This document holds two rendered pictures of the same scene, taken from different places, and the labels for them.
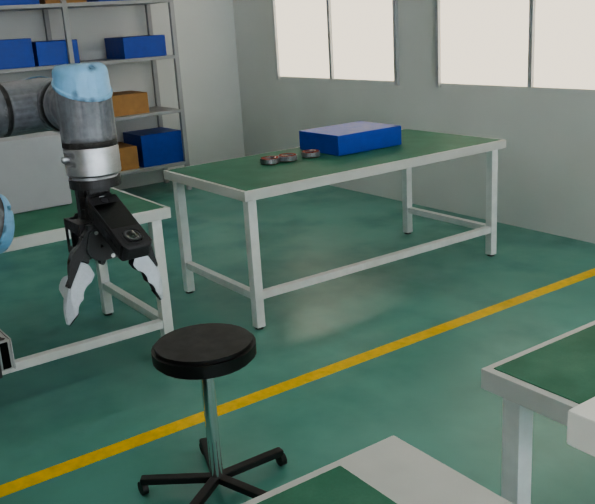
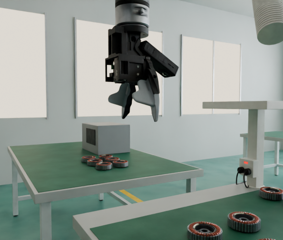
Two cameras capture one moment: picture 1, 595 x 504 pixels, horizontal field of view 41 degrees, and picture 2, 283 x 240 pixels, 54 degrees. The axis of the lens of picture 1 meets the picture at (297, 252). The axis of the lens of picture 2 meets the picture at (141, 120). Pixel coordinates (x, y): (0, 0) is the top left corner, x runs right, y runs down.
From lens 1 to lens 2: 1.40 m
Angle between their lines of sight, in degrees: 85
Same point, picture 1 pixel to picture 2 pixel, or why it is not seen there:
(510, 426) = (46, 216)
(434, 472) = (110, 211)
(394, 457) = (92, 216)
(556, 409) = (76, 192)
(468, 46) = not seen: outside the picture
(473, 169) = not seen: outside the picture
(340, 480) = (103, 229)
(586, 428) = (270, 103)
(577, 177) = not seen: outside the picture
